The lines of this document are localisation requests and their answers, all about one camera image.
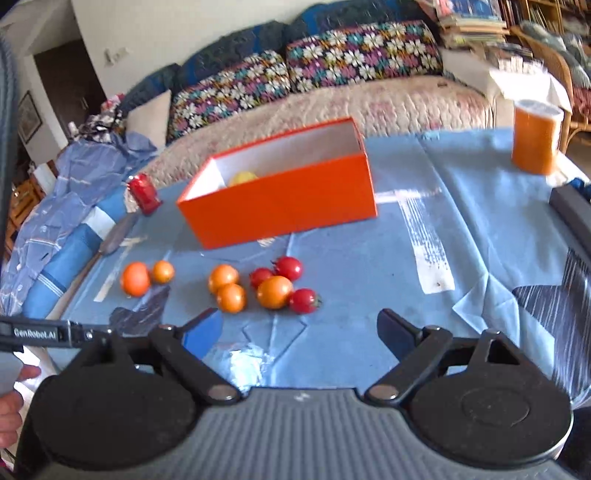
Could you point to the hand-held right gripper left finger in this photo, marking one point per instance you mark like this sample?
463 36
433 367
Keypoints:
203 330

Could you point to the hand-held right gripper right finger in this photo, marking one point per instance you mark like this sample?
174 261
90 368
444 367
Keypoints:
397 330

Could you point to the large orange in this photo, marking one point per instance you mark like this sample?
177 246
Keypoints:
135 278

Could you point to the orange cardboard box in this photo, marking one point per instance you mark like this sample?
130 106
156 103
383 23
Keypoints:
277 207

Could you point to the yellow apple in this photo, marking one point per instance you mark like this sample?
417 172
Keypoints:
242 178

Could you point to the person's left hand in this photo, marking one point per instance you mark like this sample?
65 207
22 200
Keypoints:
11 410

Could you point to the grey knife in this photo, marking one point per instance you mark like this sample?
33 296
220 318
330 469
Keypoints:
113 235

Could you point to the light blue tablecloth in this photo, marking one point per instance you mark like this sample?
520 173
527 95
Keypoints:
461 221

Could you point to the red drink can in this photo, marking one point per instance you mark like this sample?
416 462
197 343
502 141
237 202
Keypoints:
144 194

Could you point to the white pillow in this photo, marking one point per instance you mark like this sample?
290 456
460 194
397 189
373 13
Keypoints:
150 120

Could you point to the floral quilted sofa cover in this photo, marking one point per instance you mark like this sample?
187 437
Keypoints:
369 104

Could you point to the dark blue cloth pouch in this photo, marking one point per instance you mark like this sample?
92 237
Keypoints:
581 183

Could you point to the orange round canister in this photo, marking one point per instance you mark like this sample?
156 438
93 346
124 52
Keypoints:
537 136

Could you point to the floral patterned cushion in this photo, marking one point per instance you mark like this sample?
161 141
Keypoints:
231 92
364 53

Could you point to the white cloth covered table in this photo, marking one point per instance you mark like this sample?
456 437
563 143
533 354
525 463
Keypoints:
508 78

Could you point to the dark blue sofa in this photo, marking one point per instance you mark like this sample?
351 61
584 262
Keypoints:
240 44

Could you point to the wicker chair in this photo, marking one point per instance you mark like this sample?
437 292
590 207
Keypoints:
563 64

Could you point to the stack of books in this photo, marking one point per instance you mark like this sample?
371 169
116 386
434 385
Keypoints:
471 23

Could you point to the wooden bookshelf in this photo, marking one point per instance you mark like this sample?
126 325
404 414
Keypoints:
554 9

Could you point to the framed wall picture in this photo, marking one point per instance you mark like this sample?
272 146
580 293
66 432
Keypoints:
28 117

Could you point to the white wall switch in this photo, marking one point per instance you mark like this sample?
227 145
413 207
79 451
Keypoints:
115 55

